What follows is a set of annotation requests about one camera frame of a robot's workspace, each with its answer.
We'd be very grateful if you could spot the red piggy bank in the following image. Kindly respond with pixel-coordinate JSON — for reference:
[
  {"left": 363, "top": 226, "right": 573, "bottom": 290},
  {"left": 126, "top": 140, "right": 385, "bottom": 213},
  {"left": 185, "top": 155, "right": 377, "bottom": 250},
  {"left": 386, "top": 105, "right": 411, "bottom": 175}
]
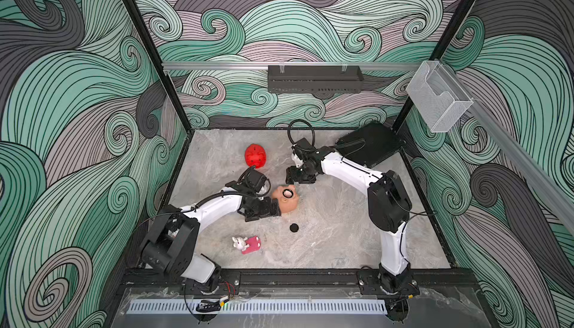
[{"left": 245, "top": 144, "right": 267, "bottom": 169}]

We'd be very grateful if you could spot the aluminium rail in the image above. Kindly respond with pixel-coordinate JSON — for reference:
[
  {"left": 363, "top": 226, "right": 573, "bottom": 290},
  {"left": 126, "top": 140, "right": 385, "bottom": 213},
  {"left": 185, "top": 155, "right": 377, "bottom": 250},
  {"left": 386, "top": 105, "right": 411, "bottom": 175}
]
[
  {"left": 439, "top": 63, "right": 573, "bottom": 232},
  {"left": 161, "top": 62, "right": 421, "bottom": 71}
]

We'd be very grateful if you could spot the aluminium right rail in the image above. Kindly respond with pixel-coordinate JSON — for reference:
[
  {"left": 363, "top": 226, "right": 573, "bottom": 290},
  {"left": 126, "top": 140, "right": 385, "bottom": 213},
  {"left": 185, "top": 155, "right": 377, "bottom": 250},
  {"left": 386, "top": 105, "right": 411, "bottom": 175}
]
[{"left": 439, "top": 63, "right": 573, "bottom": 232}]

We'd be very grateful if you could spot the black square plate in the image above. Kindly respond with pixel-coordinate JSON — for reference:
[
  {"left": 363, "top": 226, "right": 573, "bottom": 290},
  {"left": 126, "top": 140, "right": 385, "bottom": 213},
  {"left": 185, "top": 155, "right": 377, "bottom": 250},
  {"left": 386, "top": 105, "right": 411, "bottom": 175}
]
[{"left": 336, "top": 122, "right": 404, "bottom": 168}]

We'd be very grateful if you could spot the clear plastic wall bin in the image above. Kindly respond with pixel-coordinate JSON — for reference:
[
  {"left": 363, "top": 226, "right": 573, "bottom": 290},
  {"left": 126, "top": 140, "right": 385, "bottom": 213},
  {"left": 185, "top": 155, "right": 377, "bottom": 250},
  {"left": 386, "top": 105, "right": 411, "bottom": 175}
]
[{"left": 407, "top": 60, "right": 473, "bottom": 133}]

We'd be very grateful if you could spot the white bunny on pink base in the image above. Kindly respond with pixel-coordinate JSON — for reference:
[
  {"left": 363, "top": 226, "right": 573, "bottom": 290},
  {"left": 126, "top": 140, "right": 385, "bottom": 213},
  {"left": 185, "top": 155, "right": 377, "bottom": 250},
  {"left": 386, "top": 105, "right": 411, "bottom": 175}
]
[{"left": 232, "top": 235, "right": 261, "bottom": 255}]

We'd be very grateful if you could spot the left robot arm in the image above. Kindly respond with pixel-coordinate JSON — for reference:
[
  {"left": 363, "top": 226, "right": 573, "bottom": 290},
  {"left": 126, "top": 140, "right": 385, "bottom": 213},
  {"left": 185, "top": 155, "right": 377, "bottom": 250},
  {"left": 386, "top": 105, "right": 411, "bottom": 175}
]
[{"left": 139, "top": 166, "right": 280, "bottom": 292}]

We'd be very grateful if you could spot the aluminium back rail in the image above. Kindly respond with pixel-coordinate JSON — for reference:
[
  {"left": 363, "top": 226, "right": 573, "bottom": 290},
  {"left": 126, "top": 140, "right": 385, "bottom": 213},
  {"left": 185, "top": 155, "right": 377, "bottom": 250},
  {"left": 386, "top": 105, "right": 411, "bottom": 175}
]
[{"left": 161, "top": 62, "right": 421, "bottom": 71}]

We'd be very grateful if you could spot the peach piggy bank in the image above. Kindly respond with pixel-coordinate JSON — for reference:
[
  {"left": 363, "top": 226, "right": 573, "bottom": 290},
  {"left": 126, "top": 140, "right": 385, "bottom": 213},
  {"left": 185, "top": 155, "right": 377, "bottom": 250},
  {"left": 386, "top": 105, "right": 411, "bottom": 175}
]
[{"left": 271, "top": 185, "right": 300, "bottom": 214}]

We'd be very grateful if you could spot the black perforated wall tray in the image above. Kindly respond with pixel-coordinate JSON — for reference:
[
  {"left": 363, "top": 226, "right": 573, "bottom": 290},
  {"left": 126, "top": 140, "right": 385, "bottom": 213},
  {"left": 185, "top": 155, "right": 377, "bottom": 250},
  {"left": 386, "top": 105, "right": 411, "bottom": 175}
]
[{"left": 267, "top": 66, "right": 365, "bottom": 96}]

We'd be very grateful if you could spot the white vented strip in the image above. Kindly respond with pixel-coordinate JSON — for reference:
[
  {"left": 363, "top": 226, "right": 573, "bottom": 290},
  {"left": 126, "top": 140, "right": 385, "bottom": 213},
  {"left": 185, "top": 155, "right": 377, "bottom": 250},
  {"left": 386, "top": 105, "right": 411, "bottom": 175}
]
[{"left": 126, "top": 298, "right": 387, "bottom": 315}]

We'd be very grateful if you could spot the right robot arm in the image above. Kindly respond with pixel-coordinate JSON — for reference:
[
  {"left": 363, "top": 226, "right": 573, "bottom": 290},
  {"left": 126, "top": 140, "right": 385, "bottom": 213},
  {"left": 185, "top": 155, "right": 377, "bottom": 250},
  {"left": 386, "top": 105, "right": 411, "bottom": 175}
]
[{"left": 286, "top": 138, "right": 412, "bottom": 295}]

